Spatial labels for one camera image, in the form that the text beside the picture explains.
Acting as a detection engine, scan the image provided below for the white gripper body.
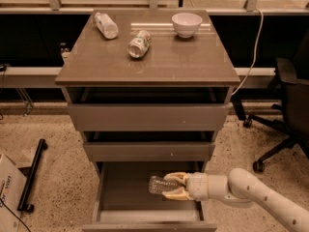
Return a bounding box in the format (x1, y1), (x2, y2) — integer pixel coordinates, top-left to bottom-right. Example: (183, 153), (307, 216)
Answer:
(186, 172), (210, 201)

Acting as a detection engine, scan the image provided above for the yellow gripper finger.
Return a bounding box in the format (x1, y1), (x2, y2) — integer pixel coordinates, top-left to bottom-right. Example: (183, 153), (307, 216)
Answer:
(163, 172), (190, 188)
(162, 187), (192, 201)

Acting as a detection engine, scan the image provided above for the clear water bottle red label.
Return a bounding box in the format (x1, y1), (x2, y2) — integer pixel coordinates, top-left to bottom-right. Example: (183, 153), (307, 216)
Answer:
(148, 176), (182, 194)

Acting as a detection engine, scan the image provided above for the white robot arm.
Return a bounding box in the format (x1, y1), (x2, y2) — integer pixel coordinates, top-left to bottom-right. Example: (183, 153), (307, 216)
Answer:
(162, 168), (309, 232)

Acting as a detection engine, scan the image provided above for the grey bottom drawer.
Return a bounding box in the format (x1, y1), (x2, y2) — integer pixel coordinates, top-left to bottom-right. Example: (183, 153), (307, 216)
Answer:
(82, 161), (216, 232)

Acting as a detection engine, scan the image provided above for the grey drawer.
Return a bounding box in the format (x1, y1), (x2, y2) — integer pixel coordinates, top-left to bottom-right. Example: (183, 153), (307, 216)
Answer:
(84, 142), (215, 161)
(69, 104), (229, 131)
(82, 161), (216, 232)

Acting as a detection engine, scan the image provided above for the grey middle drawer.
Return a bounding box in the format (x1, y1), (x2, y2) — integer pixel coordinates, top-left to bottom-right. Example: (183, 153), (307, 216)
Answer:
(84, 142), (215, 161)

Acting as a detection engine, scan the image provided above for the grey drawer cabinet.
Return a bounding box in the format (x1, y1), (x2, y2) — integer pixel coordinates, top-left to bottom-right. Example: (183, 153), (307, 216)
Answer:
(54, 9), (241, 232)

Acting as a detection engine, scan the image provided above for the grey top drawer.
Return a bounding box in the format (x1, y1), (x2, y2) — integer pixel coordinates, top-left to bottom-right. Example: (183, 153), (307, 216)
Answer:
(69, 104), (229, 131)

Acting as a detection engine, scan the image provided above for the clear plastic bottle white label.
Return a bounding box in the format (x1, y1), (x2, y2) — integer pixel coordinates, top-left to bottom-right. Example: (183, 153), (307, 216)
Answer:
(95, 13), (119, 40)

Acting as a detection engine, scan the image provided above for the small bottle behind cabinet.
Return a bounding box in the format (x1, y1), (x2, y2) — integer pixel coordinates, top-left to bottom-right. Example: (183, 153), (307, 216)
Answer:
(60, 43), (70, 62)

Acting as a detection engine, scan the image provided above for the black office chair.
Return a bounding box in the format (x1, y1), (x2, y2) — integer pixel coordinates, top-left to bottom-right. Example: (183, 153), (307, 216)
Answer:
(242, 32), (309, 172)

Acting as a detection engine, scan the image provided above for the green labelled can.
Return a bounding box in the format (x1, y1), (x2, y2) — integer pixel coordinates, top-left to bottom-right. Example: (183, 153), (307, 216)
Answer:
(127, 30), (152, 59)

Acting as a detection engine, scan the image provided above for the white bowl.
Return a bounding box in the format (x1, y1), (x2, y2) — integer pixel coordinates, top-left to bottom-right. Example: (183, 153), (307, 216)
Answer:
(172, 13), (203, 38)

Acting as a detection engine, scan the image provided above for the cardboard box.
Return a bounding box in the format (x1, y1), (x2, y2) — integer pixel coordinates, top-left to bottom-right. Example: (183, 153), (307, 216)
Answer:
(0, 155), (26, 232)

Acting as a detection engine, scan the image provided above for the white cable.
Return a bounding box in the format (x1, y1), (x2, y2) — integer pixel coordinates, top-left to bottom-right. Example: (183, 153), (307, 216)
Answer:
(231, 7), (265, 97)

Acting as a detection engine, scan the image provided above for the black cable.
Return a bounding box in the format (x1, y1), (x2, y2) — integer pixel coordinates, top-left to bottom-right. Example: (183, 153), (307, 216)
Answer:
(0, 200), (32, 232)

